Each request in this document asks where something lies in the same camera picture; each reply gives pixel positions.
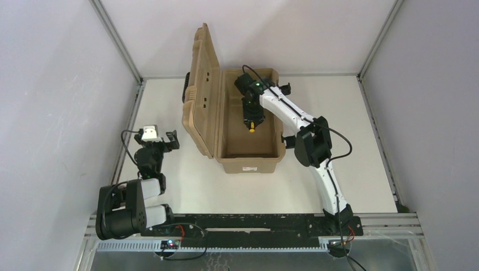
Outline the aluminium frame rail right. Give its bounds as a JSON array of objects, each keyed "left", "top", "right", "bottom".
[{"left": 357, "top": 0, "right": 404, "bottom": 81}]

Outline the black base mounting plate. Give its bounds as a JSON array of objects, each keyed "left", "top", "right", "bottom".
[{"left": 141, "top": 213, "right": 364, "bottom": 250}]

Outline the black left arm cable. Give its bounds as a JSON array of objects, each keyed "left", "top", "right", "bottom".
[{"left": 120, "top": 129, "right": 145, "bottom": 177}]

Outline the black toolbox latch front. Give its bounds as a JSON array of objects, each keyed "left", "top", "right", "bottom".
[{"left": 281, "top": 135, "right": 296, "bottom": 149}]

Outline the black toolbox latch rear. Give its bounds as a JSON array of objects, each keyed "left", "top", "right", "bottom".
[{"left": 279, "top": 82, "right": 291, "bottom": 96}]

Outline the black toolbox latch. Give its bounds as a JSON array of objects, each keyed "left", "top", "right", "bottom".
[
  {"left": 279, "top": 82, "right": 291, "bottom": 96},
  {"left": 281, "top": 135, "right": 296, "bottom": 149}
]

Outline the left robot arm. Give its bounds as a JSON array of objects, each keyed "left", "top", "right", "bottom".
[{"left": 95, "top": 127, "right": 180, "bottom": 240}]

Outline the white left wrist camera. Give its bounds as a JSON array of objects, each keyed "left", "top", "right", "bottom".
[{"left": 141, "top": 125, "right": 159, "bottom": 142}]

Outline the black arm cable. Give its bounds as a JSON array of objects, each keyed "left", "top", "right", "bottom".
[
  {"left": 120, "top": 129, "right": 145, "bottom": 177},
  {"left": 242, "top": 64, "right": 365, "bottom": 271}
]

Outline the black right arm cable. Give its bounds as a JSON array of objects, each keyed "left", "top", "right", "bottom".
[{"left": 242, "top": 64, "right": 365, "bottom": 271}]

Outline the black toolbox carry handle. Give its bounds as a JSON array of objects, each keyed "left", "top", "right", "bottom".
[{"left": 182, "top": 72, "right": 190, "bottom": 103}]

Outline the small circuit board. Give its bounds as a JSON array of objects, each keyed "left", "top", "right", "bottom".
[{"left": 160, "top": 240, "right": 181, "bottom": 250}]

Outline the black yellow screwdriver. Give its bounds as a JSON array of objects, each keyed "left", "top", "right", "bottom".
[{"left": 249, "top": 121, "right": 255, "bottom": 133}]

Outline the tan plastic toolbox bin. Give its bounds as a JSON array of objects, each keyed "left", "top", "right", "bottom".
[{"left": 182, "top": 23, "right": 286, "bottom": 174}]

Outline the aluminium frame rail left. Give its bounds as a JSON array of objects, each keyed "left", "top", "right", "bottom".
[{"left": 89, "top": 0, "right": 147, "bottom": 184}]

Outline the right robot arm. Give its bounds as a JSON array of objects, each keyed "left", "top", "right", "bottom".
[{"left": 234, "top": 73, "right": 353, "bottom": 228}]

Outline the aluminium frame rail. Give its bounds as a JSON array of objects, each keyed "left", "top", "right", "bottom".
[
  {"left": 89, "top": 0, "right": 147, "bottom": 184},
  {"left": 357, "top": 0, "right": 404, "bottom": 81}
]

